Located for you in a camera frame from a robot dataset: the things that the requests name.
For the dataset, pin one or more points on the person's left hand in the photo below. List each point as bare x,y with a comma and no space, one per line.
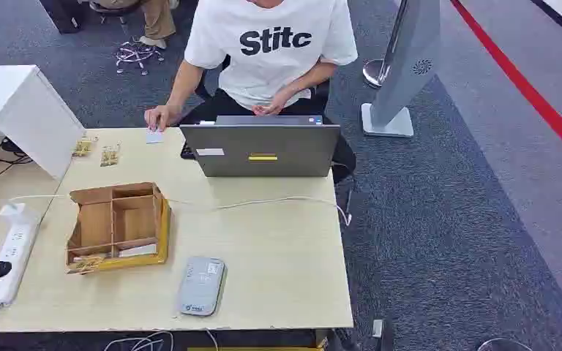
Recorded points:
275,104

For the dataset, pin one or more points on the person's right hand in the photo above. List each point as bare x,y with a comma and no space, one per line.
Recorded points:
160,116

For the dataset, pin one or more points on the white blue card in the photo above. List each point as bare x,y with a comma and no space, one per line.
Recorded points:
155,137

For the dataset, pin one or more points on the person in white shirt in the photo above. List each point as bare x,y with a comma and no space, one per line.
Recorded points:
271,72

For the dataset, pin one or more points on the grey laptop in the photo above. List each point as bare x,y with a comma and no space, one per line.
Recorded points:
261,150

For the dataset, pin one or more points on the gold patterned card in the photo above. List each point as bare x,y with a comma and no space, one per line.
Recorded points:
110,155
84,147
85,264

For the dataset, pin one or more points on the chair star base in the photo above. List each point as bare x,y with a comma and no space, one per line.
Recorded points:
137,54

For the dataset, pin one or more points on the person in tan trousers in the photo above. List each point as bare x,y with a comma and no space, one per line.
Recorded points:
157,19

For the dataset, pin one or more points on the round metal base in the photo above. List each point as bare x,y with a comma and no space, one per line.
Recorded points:
373,72

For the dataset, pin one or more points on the wooden card box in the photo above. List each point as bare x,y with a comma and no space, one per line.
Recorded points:
116,227

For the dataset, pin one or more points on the grey display stand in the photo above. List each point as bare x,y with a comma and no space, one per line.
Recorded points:
404,68

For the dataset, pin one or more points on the white cabinet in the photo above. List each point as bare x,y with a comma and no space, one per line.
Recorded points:
24,111

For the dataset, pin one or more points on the black box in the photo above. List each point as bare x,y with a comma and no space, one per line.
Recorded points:
65,14

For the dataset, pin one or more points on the grey card reader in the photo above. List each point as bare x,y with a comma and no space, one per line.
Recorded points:
201,286

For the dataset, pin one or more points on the white charger plug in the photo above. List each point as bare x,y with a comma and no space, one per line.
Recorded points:
11,210

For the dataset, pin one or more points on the white power strip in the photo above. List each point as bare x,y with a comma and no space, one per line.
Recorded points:
10,257

